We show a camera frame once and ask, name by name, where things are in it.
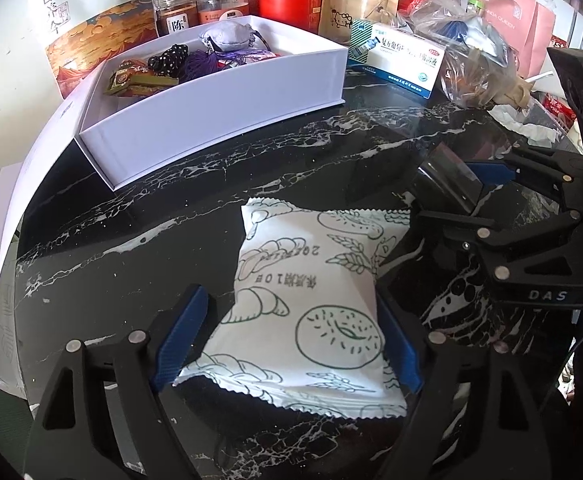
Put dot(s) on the white snack packet green print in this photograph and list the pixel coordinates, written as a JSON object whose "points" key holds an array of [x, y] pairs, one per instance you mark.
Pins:
{"points": [[311, 305]]}

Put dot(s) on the red white paper packet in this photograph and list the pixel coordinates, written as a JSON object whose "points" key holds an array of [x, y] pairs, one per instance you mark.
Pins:
{"points": [[256, 57]]}

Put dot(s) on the white lidded cardboard box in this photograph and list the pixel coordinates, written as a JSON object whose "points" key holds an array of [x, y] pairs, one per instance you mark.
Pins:
{"points": [[221, 105]]}

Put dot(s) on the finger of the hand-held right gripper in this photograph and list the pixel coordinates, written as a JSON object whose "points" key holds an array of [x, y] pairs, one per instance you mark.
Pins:
{"points": [[471, 227], [491, 172]]}

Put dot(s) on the blue white medicine box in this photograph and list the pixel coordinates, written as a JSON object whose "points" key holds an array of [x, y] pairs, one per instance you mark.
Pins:
{"points": [[396, 62]]}

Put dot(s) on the pink paper bag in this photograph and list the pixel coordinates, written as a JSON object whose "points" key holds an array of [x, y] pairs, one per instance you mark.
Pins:
{"points": [[511, 15]]}

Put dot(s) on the dark glossy small box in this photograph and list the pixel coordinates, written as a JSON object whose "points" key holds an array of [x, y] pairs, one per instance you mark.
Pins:
{"points": [[449, 185]]}

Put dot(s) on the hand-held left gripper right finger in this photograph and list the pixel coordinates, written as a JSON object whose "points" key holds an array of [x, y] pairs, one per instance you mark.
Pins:
{"points": [[401, 347]]}

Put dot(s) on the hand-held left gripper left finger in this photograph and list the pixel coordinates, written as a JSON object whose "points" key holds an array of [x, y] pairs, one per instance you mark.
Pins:
{"points": [[181, 335]]}

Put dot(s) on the jar of orange powder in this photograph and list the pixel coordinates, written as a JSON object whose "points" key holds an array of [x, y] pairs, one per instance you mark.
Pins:
{"points": [[176, 17]]}

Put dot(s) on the white crumpled tissue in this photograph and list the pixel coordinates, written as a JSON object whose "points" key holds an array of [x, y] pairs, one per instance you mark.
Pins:
{"points": [[526, 122]]}

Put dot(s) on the green gold candy wrapper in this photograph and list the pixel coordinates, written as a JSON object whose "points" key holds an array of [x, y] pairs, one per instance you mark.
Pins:
{"points": [[136, 80]]}

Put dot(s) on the white pouch with orange print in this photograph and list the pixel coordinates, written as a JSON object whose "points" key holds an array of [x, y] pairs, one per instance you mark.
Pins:
{"points": [[91, 25]]}

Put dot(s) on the jar of red-brown powder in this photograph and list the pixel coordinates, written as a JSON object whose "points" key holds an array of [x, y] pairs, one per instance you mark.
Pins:
{"points": [[221, 5]]}

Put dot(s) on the clear plastic bag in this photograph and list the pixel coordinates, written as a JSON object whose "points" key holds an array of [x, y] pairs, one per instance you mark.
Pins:
{"points": [[476, 55]]}

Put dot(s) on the black polka dot scrunchie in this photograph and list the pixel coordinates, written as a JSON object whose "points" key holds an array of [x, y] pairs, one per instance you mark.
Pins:
{"points": [[171, 56]]}

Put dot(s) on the clear glass cup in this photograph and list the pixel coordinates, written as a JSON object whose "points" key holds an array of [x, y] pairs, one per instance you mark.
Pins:
{"points": [[359, 7]]}

